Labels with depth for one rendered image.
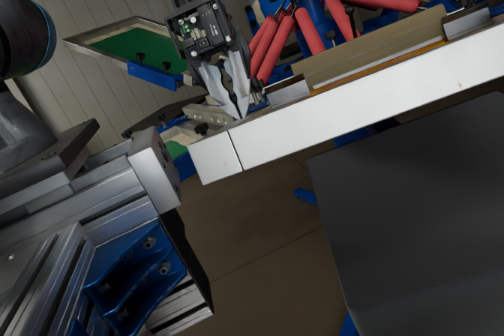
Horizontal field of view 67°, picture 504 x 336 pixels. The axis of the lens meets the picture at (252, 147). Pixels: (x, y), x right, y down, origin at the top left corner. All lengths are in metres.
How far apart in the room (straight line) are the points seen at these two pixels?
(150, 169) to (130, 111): 4.29
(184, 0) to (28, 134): 0.26
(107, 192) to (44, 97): 4.44
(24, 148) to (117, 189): 0.12
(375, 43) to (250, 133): 0.65
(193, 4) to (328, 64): 0.49
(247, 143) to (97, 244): 0.30
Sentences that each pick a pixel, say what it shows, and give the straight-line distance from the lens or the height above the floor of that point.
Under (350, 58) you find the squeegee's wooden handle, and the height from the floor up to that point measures 1.13.
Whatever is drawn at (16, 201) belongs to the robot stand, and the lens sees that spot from 0.54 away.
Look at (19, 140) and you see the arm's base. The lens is 0.54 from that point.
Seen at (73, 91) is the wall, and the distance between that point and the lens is 4.85.
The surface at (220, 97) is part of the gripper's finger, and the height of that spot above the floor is 1.23.
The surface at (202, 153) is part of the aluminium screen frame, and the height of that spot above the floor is 1.23.
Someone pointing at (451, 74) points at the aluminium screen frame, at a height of 1.21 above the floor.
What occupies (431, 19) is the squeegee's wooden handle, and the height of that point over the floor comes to 1.14.
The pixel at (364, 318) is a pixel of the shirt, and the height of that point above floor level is 0.93.
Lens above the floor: 1.32
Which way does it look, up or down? 19 degrees down
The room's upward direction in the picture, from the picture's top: 24 degrees counter-clockwise
